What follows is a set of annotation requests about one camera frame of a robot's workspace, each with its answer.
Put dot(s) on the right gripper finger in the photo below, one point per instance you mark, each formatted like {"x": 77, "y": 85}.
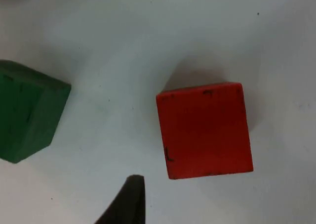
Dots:
{"x": 128, "y": 204}

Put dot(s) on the red cube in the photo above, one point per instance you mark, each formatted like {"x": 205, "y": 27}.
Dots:
{"x": 205, "y": 132}

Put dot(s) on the green cube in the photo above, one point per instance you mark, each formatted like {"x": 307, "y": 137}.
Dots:
{"x": 24, "y": 115}

